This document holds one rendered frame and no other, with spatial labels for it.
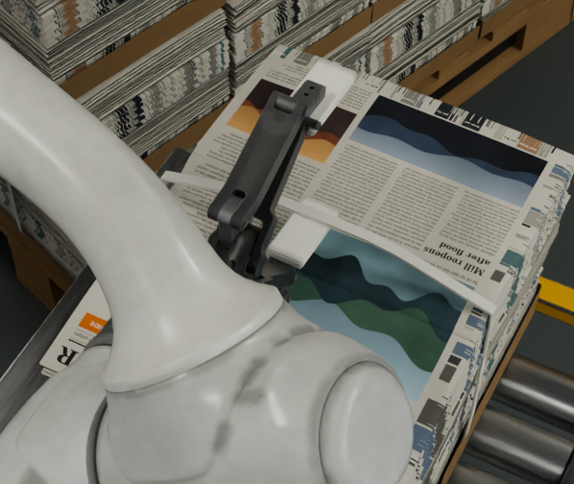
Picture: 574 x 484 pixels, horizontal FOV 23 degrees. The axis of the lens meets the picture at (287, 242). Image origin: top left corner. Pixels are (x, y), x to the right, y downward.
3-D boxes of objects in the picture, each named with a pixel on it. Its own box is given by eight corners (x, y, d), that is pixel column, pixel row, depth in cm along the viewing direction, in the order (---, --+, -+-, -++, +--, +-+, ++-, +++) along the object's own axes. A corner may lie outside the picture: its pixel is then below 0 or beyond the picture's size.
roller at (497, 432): (116, 287, 136) (125, 310, 141) (570, 487, 123) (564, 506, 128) (142, 247, 139) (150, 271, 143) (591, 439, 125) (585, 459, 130)
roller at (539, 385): (161, 262, 145) (182, 221, 146) (590, 447, 132) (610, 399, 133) (149, 247, 140) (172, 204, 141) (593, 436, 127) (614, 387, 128)
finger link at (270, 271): (259, 281, 94) (251, 302, 95) (307, 274, 105) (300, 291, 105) (208, 260, 95) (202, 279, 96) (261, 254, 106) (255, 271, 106)
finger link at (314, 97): (272, 133, 94) (274, 99, 91) (306, 89, 97) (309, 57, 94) (292, 141, 93) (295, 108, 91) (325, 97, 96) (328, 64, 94)
